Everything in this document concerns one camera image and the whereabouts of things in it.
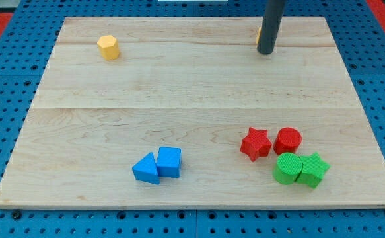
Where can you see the yellow hexagon block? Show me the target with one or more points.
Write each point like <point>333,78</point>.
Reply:
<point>108,47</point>

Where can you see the blue cube block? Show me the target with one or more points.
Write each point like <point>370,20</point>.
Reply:
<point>169,162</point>

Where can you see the light wooden board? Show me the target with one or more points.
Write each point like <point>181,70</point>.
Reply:
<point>198,84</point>

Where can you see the blue triangle block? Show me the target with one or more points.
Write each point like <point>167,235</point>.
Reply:
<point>145,170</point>

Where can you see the red star block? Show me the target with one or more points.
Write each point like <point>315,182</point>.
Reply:
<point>256,144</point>

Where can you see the red cylinder block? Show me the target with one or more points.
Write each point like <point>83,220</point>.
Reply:
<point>287,141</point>

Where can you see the yellow block behind stick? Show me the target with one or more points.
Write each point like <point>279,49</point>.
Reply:
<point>258,35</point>

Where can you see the green cylinder block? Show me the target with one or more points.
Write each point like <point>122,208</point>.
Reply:
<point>287,168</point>

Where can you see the green star block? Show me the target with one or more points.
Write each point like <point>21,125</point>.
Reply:
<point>313,170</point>

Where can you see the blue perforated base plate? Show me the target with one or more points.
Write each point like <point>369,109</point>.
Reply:
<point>26,45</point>

